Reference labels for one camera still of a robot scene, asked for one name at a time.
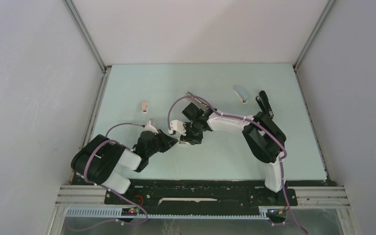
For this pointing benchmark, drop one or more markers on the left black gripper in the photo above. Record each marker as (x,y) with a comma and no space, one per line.
(168,142)

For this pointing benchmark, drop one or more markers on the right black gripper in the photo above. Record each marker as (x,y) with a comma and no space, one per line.
(189,138)

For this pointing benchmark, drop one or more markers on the beige black long stapler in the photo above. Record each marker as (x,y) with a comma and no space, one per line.
(198,102)

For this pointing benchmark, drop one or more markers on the pink stapler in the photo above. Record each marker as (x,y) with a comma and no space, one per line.
(144,107)

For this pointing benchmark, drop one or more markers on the light blue stapler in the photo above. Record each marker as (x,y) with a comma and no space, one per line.
(242,94)

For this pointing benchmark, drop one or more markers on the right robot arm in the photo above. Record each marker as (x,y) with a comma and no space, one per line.
(264,138)

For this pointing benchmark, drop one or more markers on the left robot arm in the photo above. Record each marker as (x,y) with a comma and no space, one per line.
(102,159)

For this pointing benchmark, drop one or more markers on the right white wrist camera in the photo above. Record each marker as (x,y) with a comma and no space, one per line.
(177,126)

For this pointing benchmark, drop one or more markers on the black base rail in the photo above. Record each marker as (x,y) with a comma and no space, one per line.
(208,198)

